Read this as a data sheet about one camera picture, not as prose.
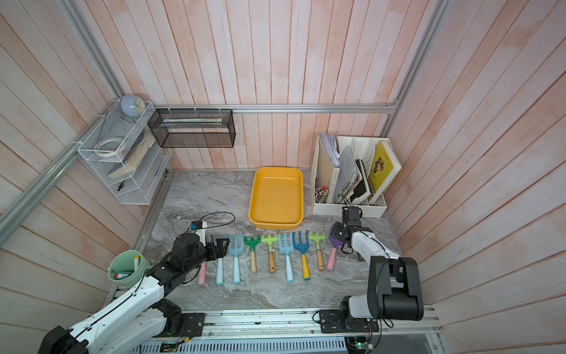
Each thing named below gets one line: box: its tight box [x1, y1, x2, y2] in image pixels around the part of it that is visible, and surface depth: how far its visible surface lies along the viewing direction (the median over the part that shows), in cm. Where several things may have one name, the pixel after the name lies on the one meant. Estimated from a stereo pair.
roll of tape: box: [94, 137, 124, 157], surface depth 73 cm
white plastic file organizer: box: [311, 134, 391, 218], surface depth 97 cm
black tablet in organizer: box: [350, 158, 372, 203], surface depth 97 cm
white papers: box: [319, 132, 341, 168], surface depth 90 cm
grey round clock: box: [120, 94, 146, 118], surface depth 84 cm
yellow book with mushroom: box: [369, 140, 396, 194], surface depth 94 cm
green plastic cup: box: [108, 250, 152, 288], surface depth 76 cm
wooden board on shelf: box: [107, 132, 155, 179], surface depth 83 cm
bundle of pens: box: [314, 185, 329, 204], surface depth 90 cm
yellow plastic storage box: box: [248, 167, 304, 231], surface depth 108 cm
